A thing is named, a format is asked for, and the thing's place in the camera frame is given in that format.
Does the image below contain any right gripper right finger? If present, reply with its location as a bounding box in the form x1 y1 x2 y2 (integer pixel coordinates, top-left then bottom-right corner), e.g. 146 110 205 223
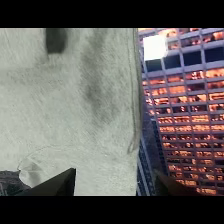
153 169 204 197

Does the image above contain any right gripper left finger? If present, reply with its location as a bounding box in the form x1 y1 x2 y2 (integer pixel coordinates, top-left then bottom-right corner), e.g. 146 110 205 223
17 167 77 197

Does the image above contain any white T-shirt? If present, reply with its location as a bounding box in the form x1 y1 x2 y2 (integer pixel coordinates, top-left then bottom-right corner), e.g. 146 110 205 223
0 27 145 197

